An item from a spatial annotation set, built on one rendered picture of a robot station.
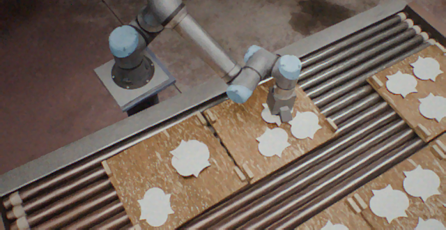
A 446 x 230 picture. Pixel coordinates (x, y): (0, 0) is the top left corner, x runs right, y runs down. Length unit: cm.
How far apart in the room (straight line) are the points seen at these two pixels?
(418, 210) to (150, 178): 95
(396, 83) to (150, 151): 106
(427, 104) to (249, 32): 171
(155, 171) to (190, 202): 17
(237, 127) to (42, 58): 200
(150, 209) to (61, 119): 154
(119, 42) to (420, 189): 124
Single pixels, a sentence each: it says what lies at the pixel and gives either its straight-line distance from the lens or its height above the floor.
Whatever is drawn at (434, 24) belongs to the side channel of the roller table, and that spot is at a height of 95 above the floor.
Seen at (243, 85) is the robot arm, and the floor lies 124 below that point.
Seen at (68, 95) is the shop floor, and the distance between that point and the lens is 287.
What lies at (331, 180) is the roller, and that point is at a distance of 147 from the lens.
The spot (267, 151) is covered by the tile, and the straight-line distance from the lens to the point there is 144.
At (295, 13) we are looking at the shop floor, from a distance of 330.
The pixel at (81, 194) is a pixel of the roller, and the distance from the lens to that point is 146.
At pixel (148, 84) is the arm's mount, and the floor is 89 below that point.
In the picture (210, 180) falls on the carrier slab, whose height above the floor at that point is 94.
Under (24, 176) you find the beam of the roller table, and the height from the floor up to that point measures 91.
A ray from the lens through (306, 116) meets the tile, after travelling 154.
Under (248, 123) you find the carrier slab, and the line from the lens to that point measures 150.
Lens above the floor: 223
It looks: 57 degrees down
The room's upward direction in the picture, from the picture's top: 3 degrees clockwise
